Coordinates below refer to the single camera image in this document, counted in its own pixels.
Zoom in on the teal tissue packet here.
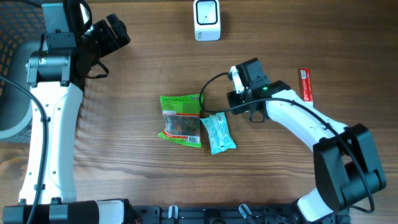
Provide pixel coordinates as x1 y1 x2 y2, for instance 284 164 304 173
200 112 236 155

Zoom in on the green gummy candy bag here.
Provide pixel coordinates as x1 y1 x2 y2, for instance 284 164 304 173
158 94 201 148

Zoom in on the red stick sachet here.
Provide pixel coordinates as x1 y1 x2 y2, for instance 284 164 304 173
300 68 314 107

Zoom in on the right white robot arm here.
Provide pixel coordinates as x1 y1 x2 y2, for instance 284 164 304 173
227 58 386 222

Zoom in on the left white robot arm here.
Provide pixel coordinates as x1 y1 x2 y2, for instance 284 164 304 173
2 1 139 223

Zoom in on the white barcode scanner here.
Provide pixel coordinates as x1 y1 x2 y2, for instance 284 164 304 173
193 0 221 42

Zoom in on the grey mesh shopping basket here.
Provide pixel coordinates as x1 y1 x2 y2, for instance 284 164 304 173
1 0 45 143

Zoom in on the left black cable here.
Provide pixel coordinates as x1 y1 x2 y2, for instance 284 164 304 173
0 74 52 224

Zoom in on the black cable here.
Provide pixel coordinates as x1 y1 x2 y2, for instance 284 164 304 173
198 72 376 214
0 74 52 224

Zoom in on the black mounting rail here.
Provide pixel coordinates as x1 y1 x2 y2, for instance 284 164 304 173
124 202 351 224

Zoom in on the right black cable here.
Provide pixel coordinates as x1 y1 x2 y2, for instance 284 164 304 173
198 72 376 214

